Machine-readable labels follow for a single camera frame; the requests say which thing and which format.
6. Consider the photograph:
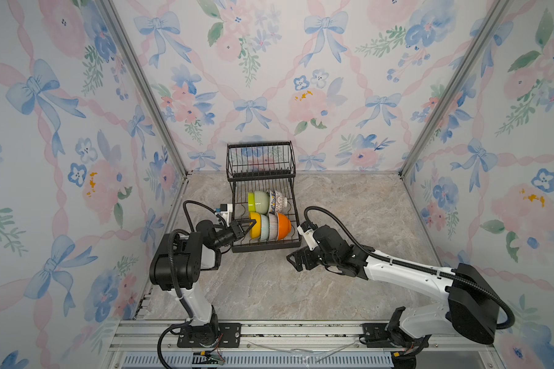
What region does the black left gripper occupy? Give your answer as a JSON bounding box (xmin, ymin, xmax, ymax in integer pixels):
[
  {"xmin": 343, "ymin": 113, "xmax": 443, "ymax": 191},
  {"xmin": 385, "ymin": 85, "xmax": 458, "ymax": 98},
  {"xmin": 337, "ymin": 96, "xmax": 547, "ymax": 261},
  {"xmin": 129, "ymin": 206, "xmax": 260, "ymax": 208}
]
[{"xmin": 213, "ymin": 221, "xmax": 255, "ymax": 252}]

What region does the teal striped bowl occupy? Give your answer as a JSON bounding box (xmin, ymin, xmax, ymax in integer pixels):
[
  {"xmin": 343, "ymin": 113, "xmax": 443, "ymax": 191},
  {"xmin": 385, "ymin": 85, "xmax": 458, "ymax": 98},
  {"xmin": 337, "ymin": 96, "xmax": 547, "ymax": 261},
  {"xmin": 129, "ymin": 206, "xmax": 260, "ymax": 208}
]
[{"xmin": 259, "ymin": 215, "xmax": 270, "ymax": 242}]

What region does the pink striped bowl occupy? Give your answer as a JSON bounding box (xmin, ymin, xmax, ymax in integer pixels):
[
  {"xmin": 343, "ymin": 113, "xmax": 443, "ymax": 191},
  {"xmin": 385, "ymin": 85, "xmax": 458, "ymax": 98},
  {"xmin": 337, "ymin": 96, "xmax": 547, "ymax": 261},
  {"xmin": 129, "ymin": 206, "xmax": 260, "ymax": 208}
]
[{"xmin": 268, "ymin": 214, "xmax": 279, "ymax": 241}]

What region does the orange white bowl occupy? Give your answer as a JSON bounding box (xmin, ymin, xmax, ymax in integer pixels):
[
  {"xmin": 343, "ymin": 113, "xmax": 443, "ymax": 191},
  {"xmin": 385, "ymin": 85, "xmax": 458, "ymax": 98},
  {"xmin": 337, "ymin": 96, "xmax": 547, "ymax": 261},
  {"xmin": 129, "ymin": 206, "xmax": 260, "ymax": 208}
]
[{"xmin": 277, "ymin": 213, "xmax": 292, "ymax": 241}]

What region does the blue yellow patterned bowl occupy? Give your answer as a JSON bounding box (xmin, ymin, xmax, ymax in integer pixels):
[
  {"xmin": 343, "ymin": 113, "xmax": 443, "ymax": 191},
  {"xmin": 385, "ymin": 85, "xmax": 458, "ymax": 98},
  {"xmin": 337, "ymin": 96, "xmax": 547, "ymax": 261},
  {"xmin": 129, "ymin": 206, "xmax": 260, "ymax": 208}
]
[{"xmin": 269, "ymin": 190, "xmax": 282, "ymax": 214}]

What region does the white maroon patterned bowl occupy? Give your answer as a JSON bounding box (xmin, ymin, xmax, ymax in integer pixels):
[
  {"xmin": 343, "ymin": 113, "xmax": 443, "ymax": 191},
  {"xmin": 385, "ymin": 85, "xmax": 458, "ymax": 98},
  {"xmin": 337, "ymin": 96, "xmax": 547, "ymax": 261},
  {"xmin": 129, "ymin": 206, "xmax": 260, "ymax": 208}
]
[{"xmin": 275, "ymin": 192, "xmax": 288, "ymax": 213}]

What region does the lime green bowl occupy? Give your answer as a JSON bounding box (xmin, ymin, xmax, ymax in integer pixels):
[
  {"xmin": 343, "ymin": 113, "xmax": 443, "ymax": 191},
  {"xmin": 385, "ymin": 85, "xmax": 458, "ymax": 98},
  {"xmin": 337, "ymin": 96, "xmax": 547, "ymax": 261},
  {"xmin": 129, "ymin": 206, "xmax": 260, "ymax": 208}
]
[{"xmin": 247, "ymin": 192, "xmax": 256, "ymax": 213}]

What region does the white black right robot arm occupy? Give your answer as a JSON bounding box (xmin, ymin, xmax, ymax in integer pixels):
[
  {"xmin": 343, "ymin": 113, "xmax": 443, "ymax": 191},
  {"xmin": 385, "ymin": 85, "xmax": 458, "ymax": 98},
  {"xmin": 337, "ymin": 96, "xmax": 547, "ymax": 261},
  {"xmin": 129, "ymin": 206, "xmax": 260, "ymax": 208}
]
[{"xmin": 287, "ymin": 223, "xmax": 500, "ymax": 347}]

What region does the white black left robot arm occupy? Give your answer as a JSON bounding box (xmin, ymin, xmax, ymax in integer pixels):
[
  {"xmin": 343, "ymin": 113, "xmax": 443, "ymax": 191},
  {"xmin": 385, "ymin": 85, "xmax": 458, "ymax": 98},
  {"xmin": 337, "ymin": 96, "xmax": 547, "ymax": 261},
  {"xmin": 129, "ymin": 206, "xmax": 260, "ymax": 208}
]
[{"xmin": 149, "ymin": 219, "xmax": 260, "ymax": 327}]

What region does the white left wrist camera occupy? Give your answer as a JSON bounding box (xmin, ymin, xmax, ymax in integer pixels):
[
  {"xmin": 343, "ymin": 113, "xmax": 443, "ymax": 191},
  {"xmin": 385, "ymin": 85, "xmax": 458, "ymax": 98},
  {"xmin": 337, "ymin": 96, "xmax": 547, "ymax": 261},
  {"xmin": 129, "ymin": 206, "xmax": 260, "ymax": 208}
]
[{"xmin": 215, "ymin": 203, "xmax": 233, "ymax": 225}]

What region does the black wire dish rack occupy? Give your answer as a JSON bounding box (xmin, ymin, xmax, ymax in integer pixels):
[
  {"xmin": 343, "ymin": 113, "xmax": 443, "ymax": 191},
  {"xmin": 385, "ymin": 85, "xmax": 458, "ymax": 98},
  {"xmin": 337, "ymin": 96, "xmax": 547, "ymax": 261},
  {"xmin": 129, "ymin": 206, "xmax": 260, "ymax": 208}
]
[{"xmin": 226, "ymin": 141, "xmax": 301, "ymax": 253}]

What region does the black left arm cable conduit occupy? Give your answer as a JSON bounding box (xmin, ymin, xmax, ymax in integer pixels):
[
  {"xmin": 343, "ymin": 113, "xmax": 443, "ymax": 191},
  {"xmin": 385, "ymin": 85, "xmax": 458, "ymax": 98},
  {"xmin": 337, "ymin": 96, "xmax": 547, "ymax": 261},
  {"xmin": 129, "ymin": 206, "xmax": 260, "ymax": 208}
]
[{"xmin": 155, "ymin": 200, "xmax": 229, "ymax": 369}]

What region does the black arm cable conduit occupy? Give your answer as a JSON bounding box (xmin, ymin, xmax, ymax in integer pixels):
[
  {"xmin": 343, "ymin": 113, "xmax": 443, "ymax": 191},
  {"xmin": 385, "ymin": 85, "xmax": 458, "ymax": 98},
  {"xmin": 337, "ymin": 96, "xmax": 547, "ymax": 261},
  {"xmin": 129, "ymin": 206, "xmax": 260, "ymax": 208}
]
[
  {"xmin": 155, "ymin": 200, "xmax": 229, "ymax": 369},
  {"xmin": 303, "ymin": 205, "xmax": 516, "ymax": 331}
]

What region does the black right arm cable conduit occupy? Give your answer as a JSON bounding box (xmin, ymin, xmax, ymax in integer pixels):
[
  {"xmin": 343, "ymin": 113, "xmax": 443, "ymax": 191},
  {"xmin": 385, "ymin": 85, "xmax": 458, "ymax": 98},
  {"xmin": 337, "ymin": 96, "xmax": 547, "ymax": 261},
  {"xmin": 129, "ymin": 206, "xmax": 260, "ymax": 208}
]
[{"xmin": 303, "ymin": 205, "xmax": 516, "ymax": 331}]

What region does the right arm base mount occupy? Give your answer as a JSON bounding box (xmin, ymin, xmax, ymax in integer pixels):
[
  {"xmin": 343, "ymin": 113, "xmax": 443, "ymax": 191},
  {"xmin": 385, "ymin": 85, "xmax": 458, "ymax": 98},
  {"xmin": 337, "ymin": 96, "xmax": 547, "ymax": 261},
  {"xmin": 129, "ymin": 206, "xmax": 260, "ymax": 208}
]
[{"xmin": 359, "ymin": 323, "xmax": 429, "ymax": 350}]

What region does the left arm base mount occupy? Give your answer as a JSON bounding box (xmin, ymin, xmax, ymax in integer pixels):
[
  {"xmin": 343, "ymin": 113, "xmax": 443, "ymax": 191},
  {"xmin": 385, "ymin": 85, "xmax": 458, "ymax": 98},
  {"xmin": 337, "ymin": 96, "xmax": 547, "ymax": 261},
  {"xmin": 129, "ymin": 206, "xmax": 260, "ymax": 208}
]
[{"xmin": 177, "ymin": 322, "xmax": 242, "ymax": 349}]

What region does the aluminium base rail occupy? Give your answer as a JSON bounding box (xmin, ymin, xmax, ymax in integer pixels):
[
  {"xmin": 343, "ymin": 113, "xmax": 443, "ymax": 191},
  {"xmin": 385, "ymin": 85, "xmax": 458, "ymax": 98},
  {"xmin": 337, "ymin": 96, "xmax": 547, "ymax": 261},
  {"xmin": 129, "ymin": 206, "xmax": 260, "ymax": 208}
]
[{"xmin": 100, "ymin": 321, "xmax": 505, "ymax": 368}]

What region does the aluminium corner post left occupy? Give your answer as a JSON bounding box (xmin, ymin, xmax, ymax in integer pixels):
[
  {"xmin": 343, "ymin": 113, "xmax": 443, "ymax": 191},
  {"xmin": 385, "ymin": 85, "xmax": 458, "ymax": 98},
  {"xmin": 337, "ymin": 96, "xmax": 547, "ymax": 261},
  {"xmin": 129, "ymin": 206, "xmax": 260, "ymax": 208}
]
[{"xmin": 95, "ymin": 0, "xmax": 188, "ymax": 179}]

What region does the aluminium corner post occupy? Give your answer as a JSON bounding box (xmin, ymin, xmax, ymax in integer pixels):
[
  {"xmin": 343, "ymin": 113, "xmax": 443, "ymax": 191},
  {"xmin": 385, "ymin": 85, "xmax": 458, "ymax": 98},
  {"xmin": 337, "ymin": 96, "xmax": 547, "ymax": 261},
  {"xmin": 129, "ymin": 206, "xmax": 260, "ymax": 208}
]
[
  {"xmin": 399, "ymin": 0, "xmax": 511, "ymax": 180},
  {"xmin": 95, "ymin": 0, "xmax": 188, "ymax": 179}
]

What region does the aluminium corner post right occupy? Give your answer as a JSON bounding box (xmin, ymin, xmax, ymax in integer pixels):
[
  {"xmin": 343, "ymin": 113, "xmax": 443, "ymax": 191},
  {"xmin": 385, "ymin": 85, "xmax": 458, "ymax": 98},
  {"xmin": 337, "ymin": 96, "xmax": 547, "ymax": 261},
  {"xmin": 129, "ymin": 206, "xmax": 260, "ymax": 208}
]
[{"xmin": 399, "ymin": 0, "xmax": 511, "ymax": 180}]

